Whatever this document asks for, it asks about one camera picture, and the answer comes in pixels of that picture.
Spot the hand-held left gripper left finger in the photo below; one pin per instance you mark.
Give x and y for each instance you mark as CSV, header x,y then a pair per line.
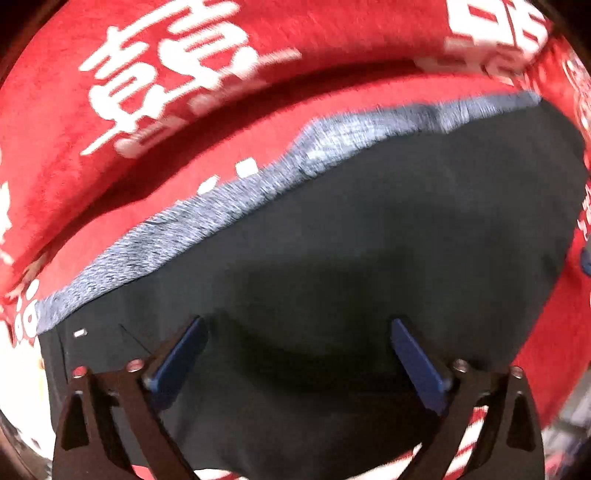
x,y
182,357

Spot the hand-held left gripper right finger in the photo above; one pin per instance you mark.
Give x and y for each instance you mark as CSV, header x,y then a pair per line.
x,y
418,362

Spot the dark pants with grey waistband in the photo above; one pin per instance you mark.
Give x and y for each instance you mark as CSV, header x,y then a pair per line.
x,y
323,230

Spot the red printed sofa seat cushion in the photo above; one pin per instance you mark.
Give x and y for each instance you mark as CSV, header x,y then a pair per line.
x,y
397,94

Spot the red printed sofa backrest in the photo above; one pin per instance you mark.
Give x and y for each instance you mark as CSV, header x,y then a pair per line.
x,y
323,27

